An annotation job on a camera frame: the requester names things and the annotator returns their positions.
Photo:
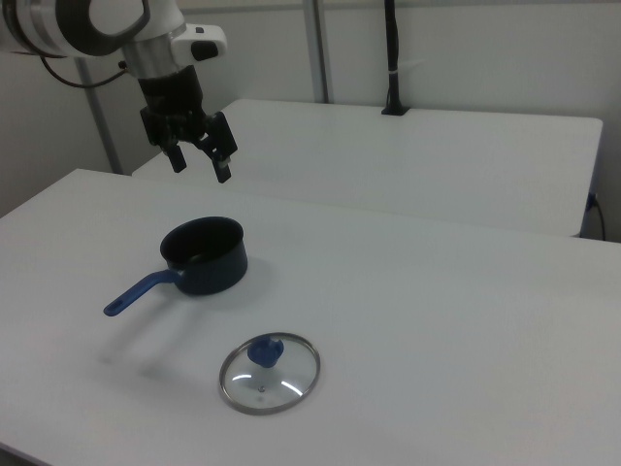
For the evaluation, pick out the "black pole with base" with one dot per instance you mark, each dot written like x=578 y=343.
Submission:
x=392 y=48

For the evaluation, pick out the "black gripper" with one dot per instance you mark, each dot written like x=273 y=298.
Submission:
x=170 y=97

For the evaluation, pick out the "white side table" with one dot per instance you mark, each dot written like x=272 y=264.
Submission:
x=388 y=160

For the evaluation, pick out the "aluminium frame post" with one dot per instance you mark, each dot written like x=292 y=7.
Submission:
x=99 y=121
x=317 y=48

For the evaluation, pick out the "glass lid with blue knob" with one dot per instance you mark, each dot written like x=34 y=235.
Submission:
x=264 y=353

